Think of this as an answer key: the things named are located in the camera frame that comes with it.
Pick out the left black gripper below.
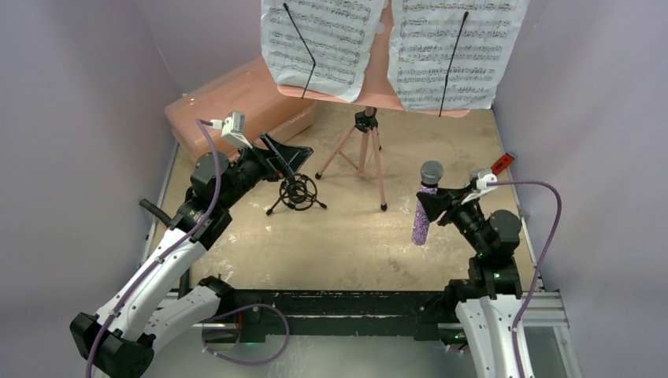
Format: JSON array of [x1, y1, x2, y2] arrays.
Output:
[[221, 133, 312, 210]]

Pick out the purple glitter microphone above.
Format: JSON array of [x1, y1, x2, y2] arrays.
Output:
[[410, 159, 444, 247]]

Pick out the black microphone shock mount stand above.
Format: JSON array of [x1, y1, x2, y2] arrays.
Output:
[[265, 173, 328, 216]]

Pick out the pink music stand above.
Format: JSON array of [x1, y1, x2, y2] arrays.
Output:
[[274, 0, 497, 212]]

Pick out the sheet music page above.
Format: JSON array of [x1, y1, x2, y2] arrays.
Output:
[[260, 0, 385, 102], [388, 0, 529, 113]]

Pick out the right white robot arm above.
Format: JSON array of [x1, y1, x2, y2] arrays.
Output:
[[417, 183, 533, 377]]

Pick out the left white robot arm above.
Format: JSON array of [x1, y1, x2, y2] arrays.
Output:
[[70, 133, 314, 377]]

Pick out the pink translucent storage box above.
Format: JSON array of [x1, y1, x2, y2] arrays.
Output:
[[164, 56, 318, 163]]

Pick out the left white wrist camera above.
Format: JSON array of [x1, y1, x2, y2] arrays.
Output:
[[210, 111, 252, 149]]

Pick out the red handled tool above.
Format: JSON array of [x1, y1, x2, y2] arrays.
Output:
[[491, 151, 517, 176]]

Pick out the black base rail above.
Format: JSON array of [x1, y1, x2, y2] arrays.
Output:
[[210, 289, 462, 343]]

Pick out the black corrugated hose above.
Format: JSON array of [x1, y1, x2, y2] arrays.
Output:
[[139, 198, 173, 228]]

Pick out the aluminium frame profile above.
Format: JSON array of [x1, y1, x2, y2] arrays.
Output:
[[521, 292, 569, 328]]

